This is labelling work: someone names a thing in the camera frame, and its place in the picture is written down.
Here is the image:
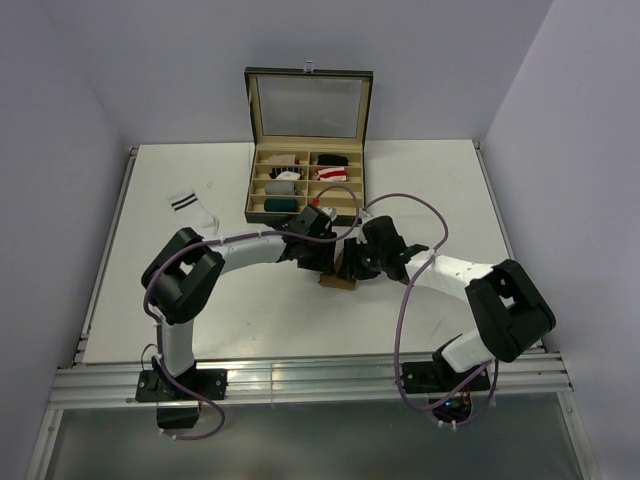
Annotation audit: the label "aluminium table frame rail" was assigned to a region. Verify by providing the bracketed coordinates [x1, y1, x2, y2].
[47, 349, 573, 410]

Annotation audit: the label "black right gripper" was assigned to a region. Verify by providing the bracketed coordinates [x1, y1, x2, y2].
[337, 238, 386, 282]

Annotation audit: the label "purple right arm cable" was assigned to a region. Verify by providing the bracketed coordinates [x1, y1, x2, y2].
[357, 193, 499, 430]

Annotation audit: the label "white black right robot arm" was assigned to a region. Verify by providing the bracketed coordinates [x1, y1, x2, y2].
[337, 216, 556, 390]

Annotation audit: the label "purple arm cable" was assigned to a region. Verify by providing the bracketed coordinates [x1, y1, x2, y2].
[144, 184, 362, 442]
[357, 193, 499, 430]

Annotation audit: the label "white sock black stripes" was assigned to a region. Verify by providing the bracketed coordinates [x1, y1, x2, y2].
[168, 188, 220, 237]

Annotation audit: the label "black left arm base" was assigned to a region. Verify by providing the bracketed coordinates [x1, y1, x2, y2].
[134, 368, 227, 431]

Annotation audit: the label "rolled grey sock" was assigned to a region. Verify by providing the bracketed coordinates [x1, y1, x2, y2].
[264, 181, 302, 196]

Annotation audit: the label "brown ribbed sock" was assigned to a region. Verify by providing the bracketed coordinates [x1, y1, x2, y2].
[318, 252, 356, 291]

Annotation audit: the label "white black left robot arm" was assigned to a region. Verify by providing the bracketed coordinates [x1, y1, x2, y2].
[141, 205, 337, 399]

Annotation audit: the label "rolled teal sock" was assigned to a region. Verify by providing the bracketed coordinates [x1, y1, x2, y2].
[264, 198, 298, 213]

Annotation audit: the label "rolled black white sock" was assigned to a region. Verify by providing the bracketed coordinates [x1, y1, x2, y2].
[269, 167, 305, 181]

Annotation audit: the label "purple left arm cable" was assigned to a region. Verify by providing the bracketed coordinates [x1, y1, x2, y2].
[144, 184, 362, 442]

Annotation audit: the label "red white striped sock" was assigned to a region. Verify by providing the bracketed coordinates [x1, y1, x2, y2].
[315, 167, 348, 182]

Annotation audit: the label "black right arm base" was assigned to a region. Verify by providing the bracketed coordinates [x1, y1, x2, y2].
[400, 360, 492, 427]

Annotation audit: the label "black compartment storage box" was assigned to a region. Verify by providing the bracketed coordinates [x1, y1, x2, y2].
[244, 62, 374, 226]

